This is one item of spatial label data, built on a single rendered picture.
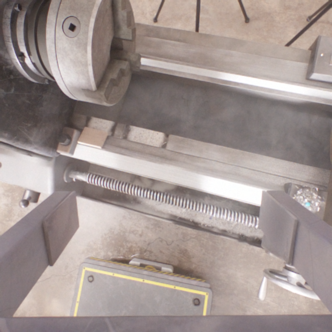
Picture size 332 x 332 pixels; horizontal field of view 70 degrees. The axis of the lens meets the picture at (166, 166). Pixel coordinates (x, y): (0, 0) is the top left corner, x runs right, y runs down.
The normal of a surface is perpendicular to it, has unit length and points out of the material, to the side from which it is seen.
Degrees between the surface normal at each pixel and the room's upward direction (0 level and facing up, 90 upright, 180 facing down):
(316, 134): 16
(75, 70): 53
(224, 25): 0
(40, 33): 25
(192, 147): 0
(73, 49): 34
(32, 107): 90
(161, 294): 0
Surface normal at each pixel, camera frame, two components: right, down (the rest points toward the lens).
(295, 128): -0.26, -0.17
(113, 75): -0.05, -0.35
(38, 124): 0.96, 0.24
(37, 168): -0.22, 0.38
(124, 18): -0.26, 0.61
